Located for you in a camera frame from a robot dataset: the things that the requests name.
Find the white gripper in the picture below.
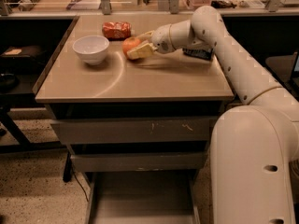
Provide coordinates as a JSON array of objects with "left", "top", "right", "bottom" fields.
[{"left": 126, "top": 24, "right": 172, "bottom": 60}]

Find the white bowl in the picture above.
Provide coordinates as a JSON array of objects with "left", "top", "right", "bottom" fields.
[{"left": 73, "top": 35, "right": 109, "bottom": 65}]

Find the blue soda can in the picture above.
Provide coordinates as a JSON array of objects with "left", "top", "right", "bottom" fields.
[{"left": 182, "top": 49, "right": 212, "bottom": 61}]

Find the open grey bottom drawer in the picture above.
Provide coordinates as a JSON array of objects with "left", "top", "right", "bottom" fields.
[{"left": 85, "top": 171, "right": 201, "bottom": 224}]

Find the grey top drawer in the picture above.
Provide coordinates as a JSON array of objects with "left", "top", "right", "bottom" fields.
[{"left": 51, "top": 117, "right": 213, "bottom": 145}]

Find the orange fruit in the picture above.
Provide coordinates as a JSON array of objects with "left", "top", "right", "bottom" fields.
[{"left": 122, "top": 36, "right": 141, "bottom": 60}]

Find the orange chip bag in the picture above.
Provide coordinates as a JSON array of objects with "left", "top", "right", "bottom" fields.
[{"left": 102, "top": 21, "right": 131, "bottom": 40}]

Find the grey middle drawer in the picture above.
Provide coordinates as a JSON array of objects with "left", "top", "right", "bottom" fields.
[{"left": 71, "top": 152, "right": 207, "bottom": 172}]

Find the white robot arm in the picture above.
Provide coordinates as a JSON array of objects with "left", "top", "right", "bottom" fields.
[{"left": 126, "top": 6, "right": 299, "bottom": 224}]

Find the grey drawer cabinet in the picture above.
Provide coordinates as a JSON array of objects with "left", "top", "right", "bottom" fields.
[{"left": 32, "top": 14, "right": 236, "bottom": 182}]

